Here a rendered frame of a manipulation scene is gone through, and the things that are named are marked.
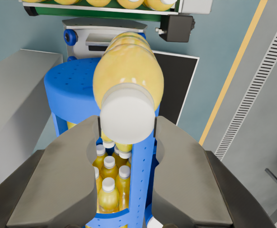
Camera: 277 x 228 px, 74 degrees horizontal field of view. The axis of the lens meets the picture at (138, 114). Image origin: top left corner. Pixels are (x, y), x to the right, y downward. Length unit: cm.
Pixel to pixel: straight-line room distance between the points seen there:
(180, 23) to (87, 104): 35
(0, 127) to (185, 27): 67
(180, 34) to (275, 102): 204
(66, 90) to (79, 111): 5
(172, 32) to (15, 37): 133
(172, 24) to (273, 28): 158
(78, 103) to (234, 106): 198
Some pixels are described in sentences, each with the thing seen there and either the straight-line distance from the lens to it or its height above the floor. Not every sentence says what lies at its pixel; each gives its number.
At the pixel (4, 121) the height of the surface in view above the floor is 94.
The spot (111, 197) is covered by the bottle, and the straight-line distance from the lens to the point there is 63.
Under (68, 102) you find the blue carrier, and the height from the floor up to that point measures 122.
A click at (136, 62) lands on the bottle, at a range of 16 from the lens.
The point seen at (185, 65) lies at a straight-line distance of 157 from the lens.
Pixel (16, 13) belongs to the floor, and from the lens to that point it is 167.
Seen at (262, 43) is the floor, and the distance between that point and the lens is 206.
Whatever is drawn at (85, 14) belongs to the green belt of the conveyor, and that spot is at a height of 89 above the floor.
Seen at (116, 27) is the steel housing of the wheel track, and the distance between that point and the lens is 61.
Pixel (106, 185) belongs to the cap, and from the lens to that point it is 61.
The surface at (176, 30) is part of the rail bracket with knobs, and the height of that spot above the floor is 100.
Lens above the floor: 154
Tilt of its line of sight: 57 degrees down
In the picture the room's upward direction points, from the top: 165 degrees clockwise
